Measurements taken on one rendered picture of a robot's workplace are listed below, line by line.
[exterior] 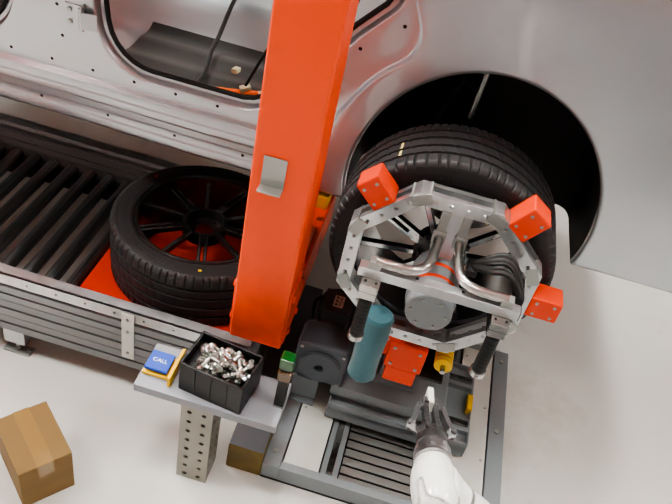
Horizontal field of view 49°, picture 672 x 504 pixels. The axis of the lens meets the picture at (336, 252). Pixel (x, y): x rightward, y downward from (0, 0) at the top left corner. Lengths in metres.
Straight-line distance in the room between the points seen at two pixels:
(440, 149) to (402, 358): 0.68
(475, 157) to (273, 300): 0.69
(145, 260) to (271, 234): 0.66
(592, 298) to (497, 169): 1.79
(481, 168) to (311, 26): 0.63
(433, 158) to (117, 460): 1.42
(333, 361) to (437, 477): 0.86
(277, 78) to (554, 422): 1.89
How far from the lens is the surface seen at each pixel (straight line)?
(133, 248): 2.52
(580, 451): 3.02
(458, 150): 2.02
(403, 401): 2.57
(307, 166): 1.78
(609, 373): 3.37
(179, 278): 2.43
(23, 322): 2.75
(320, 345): 2.41
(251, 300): 2.11
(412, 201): 1.93
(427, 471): 1.67
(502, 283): 2.30
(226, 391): 2.09
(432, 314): 1.97
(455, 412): 2.71
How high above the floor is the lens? 2.18
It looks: 40 degrees down
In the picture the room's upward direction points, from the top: 14 degrees clockwise
